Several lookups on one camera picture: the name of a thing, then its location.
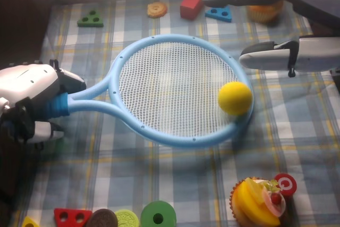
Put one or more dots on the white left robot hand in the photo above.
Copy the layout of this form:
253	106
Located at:
26	83

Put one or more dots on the light blue toy racket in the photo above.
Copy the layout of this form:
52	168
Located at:
87	95

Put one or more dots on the yellow foam ball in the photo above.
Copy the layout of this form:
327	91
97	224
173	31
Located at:
235	98

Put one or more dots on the strawberry toy cupcake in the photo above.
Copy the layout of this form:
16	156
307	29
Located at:
264	14

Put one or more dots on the green triangle block with holes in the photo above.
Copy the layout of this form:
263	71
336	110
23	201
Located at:
90	23

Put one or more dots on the blue triangle block with holes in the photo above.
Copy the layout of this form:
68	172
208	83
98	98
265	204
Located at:
217	17

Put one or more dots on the red rectangular block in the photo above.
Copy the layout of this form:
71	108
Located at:
190	5

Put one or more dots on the red triangle block with holes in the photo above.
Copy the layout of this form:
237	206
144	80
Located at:
71	211

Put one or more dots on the yellow triangle block with holes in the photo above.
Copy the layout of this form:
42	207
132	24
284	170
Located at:
30	223

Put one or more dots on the tan round toy biscuit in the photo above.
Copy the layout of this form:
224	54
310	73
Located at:
157	10

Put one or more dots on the brown sandwich cookie toy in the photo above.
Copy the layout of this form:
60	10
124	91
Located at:
102	219

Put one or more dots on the light green cookie toy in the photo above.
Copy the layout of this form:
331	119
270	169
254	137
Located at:
128	219

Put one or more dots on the blue plaid table cloth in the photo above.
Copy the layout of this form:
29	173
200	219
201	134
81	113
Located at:
186	173

